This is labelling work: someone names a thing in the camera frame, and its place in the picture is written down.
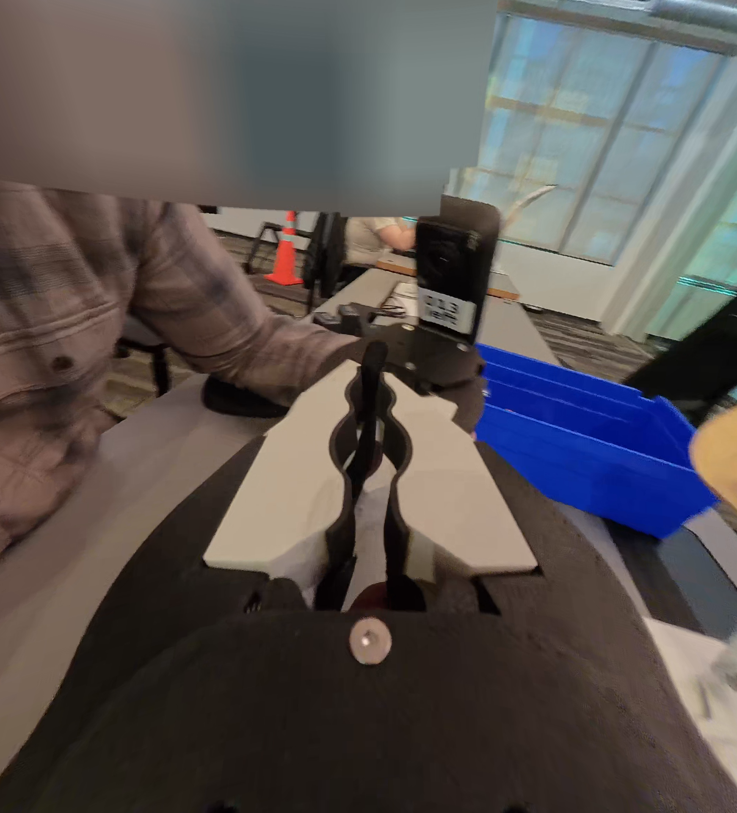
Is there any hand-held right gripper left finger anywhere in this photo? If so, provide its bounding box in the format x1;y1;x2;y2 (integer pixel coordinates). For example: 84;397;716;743
203;359;362;611

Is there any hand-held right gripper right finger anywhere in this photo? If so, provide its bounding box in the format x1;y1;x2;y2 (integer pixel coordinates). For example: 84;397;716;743
381;373;537;612

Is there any black fabric strap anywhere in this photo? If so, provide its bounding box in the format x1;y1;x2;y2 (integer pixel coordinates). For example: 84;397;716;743
343;342;389;509

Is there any blue plastic bin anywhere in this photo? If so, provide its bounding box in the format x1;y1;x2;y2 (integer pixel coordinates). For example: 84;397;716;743
473;343;718;539

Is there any person's left forearm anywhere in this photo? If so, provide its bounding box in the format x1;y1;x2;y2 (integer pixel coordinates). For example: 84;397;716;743
127;203;369;407

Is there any black round pad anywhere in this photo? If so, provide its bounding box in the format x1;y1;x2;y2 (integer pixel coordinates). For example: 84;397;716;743
202;375;293;419

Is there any orange traffic cone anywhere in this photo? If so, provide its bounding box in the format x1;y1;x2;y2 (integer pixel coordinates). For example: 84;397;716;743
265;211;304;287

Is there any white curved book stand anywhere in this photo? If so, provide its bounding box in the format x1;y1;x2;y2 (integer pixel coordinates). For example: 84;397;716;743
507;184;558;224

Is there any black office chair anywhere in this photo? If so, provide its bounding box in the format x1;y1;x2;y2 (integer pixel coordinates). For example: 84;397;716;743
622;286;737;426

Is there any white display stand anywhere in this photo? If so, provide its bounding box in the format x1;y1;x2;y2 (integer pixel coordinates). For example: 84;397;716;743
644;394;737;813

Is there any person's plaid shirt torso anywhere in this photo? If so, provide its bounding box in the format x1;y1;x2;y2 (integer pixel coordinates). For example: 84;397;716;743
0;178;153;592

